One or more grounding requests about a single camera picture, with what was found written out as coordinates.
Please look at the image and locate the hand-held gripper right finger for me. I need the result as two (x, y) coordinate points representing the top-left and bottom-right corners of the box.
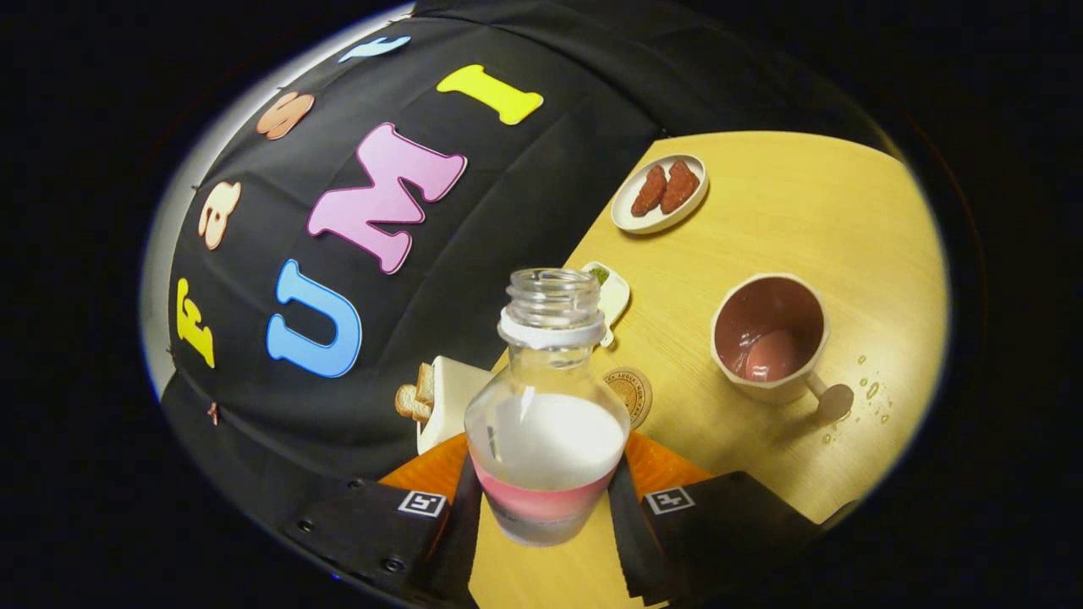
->
(607, 431), (822, 606)

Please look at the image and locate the red sausage piece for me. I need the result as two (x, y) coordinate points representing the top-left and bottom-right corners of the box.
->
(660, 159), (701, 215)
(630, 164), (668, 218)

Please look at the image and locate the white cup with pink inside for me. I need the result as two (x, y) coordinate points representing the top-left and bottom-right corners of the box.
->
(710, 272), (855, 424)

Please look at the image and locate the white round plate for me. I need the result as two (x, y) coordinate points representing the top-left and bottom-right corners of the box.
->
(610, 153), (710, 236)

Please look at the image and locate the clear juice bottle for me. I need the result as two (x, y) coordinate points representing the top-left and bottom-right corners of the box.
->
(464, 268), (632, 547)

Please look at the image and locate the wooden table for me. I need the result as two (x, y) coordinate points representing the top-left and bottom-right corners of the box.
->
(468, 129), (950, 609)

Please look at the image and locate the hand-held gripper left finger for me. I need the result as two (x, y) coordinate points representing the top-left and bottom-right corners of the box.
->
(283, 433), (483, 609)

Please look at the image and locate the black backdrop cloth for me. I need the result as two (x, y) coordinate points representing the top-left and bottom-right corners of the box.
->
(161, 0), (898, 542)

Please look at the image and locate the white toaster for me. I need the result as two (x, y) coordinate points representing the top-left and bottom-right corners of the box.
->
(416, 355), (496, 456)

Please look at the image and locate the round brown coaster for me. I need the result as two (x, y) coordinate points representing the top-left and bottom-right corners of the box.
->
(602, 366), (653, 431)

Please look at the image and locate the white divided dish with beans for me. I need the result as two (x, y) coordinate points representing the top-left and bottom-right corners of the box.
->
(580, 261), (631, 349)

